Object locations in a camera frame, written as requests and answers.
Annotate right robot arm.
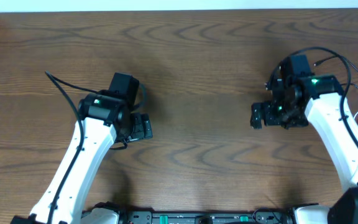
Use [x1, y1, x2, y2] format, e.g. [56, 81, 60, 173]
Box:
[250, 55, 358, 223]

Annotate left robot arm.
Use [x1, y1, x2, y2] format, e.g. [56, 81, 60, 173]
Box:
[12, 73, 152, 224]

